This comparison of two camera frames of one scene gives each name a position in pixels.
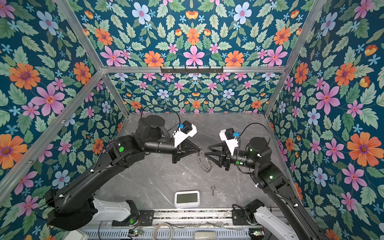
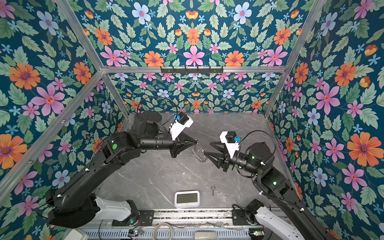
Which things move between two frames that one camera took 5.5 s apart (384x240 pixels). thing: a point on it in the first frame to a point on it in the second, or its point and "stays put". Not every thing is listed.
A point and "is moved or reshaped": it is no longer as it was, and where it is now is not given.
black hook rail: (191, 70) stays put
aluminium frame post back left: (71, 18) stays put
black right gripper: (225, 158) stays put
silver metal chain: (203, 167) is moved or reshaped
